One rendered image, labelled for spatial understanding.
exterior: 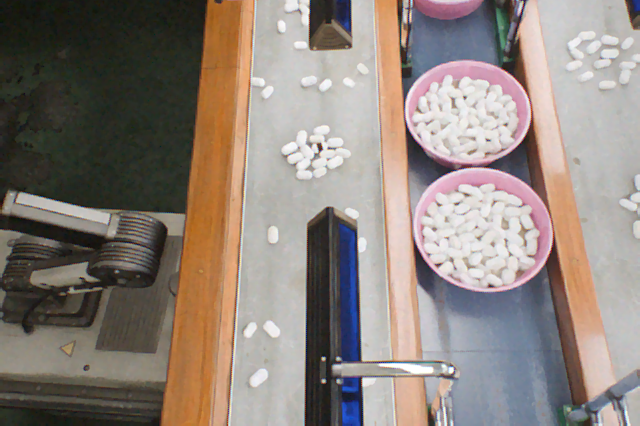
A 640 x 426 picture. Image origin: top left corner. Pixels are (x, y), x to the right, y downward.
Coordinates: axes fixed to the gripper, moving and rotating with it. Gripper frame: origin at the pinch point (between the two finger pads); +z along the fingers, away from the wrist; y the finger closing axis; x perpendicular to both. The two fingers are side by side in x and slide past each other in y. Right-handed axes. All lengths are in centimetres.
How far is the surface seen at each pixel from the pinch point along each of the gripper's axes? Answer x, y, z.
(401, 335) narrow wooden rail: -10, -77, 30
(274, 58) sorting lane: 8.1, -8.1, 9.7
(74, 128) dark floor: 119, 24, -10
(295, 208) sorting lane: 5, -49, 15
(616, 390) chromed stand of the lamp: -45, -91, 37
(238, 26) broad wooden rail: 11.7, 0.1, 1.2
